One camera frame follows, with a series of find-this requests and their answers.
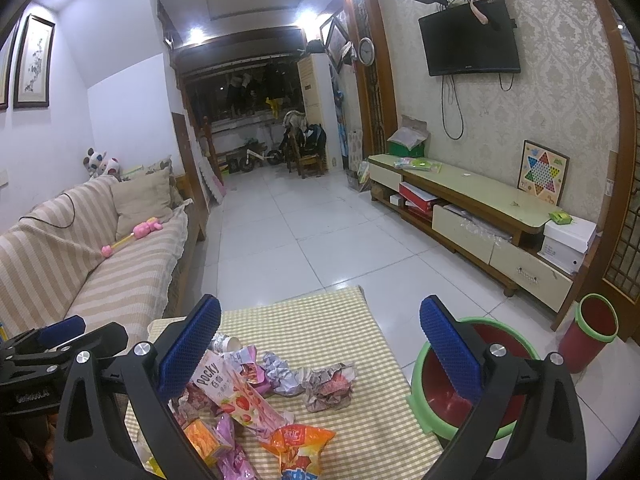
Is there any pink foil wrapper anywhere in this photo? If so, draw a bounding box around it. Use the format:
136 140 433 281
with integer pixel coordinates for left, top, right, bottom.
214 413 258 480

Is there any pink newspaper ball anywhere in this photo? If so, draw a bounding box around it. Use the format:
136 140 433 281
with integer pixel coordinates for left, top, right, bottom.
304 363 357 413

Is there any orange chip bag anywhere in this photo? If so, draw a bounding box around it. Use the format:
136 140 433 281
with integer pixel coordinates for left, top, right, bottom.
260 424 335 480

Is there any yellow iced tea carton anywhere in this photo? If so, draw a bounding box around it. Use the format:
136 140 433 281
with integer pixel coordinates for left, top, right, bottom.
183 418 229 466

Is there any striped beige sofa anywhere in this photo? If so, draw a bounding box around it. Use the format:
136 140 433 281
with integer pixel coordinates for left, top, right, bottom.
0 177 200 342

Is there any large red green-rimmed bin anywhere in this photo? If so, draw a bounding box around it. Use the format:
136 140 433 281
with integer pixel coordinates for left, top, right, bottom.
407 318 539 441

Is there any small red green-rimmed bin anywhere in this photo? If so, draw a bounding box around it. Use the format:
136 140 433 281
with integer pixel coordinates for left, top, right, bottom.
558 292 620 374

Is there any pink toy wand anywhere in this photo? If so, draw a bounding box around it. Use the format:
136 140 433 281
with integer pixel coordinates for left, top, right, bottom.
101 217 163 258

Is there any checkered yellow tablecloth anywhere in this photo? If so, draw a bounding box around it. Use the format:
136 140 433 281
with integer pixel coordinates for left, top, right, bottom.
124 285 452 480

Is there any patterned paper cup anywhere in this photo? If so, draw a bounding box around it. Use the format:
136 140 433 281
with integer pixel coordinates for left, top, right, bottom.
208 332 243 354

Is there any beige sofa cushion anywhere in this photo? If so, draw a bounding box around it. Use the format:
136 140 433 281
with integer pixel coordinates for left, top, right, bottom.
112 168 172 240

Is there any plush toy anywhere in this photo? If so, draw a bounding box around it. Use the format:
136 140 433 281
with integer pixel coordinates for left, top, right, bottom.
82 148 120 179

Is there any white shoe box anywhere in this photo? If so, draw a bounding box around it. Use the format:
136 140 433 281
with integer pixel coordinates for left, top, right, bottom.
538 217 597 274

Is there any wooden TV cabinet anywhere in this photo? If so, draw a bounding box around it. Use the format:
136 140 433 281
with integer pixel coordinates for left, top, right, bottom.
368 154 600 330

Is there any crumpled white paper ball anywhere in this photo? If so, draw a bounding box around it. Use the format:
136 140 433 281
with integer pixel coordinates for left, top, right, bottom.
262 352 308 396

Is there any small green box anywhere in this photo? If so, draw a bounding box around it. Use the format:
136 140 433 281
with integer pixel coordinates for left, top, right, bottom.
549 210 573 226

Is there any chinese checkers board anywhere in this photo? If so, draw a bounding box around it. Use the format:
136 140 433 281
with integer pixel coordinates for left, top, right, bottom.
518 140 570 205

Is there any red folder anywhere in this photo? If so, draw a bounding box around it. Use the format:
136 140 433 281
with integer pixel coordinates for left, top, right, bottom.
398 182 439 218

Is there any white balance bike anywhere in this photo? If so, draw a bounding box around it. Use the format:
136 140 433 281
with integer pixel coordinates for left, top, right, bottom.
238 143 284 174

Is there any green cardboard box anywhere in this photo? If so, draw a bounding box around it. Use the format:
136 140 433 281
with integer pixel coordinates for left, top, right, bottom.
386 115 431 158

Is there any standing air conditioner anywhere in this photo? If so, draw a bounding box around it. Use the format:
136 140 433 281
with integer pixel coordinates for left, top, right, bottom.
297 53 342 172

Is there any framed wall picture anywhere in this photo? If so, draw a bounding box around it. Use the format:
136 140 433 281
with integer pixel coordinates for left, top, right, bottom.
14 14 55 108

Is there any wall-mounted black television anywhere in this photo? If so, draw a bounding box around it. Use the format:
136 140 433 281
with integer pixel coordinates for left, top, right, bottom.
419 0 521 77

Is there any round wall clock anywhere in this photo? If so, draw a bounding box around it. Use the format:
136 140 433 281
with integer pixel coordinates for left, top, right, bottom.
357 37 375 66

